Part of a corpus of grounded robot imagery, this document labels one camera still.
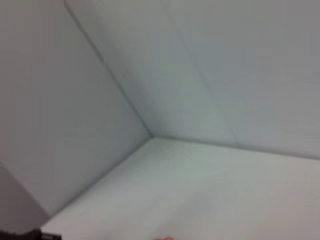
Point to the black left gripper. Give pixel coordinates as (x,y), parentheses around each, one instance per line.
(25,236)

